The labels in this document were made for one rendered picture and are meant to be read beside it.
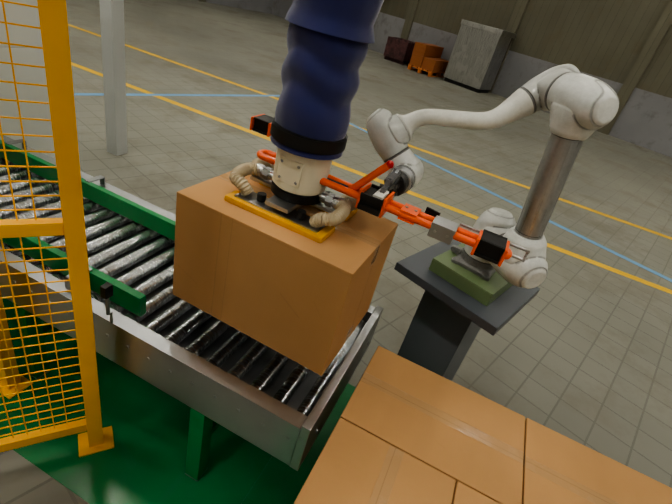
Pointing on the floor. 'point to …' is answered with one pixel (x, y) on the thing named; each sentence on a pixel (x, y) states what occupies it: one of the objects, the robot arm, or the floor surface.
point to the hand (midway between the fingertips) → (378, 201)
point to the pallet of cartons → (428, 59)
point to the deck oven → (477, 56)
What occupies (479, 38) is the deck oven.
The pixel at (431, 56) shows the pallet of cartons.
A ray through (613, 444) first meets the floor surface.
